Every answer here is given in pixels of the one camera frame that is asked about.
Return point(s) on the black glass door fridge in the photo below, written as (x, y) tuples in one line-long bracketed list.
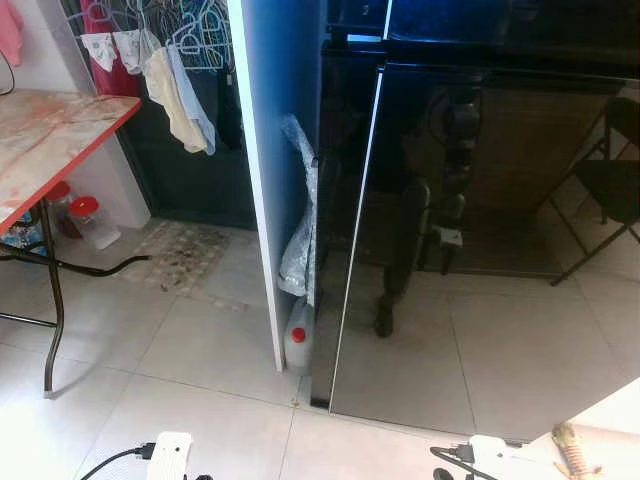
[(480, 300)]

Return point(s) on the clear bubble wrap sheet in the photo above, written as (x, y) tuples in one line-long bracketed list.
[(298, 250)]

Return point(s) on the white bottle red cap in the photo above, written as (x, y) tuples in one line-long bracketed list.
[(297, 350)]

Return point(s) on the blue white side panel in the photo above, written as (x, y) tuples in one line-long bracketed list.
[(280, 80)]

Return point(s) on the light blue hanging cloth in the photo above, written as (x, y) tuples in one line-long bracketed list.
[(203, 125)]

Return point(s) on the patterned floor mat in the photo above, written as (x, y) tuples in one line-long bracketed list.
[(180, 255)]

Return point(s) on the beige hanging cloth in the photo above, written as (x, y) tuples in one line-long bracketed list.
[(170, 100)]

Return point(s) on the grey clothes hanger rack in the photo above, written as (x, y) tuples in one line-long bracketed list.
[(190, 40)]

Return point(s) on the clear plastic jar red lid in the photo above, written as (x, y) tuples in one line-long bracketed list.
[(95, 228), (60, 205)]

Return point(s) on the red hanging garment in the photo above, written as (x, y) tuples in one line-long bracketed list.
[(118, 82)]

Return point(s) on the white hanging sock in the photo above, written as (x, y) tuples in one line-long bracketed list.
[(128, 48), (100, 48)]

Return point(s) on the marble top folding table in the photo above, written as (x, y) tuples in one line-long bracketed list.
[(50, 130)]

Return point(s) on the blue printed package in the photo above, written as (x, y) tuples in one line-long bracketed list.
[(20, 238)]

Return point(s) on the pink cloth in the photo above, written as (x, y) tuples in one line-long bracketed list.
[(8, 30)]

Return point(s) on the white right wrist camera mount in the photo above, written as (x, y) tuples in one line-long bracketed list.
[(495, 455)]

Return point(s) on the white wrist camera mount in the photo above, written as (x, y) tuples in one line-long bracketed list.
[(495, 455), (170, 455)]

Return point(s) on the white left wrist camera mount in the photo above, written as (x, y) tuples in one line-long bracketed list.
[(170, 455)]

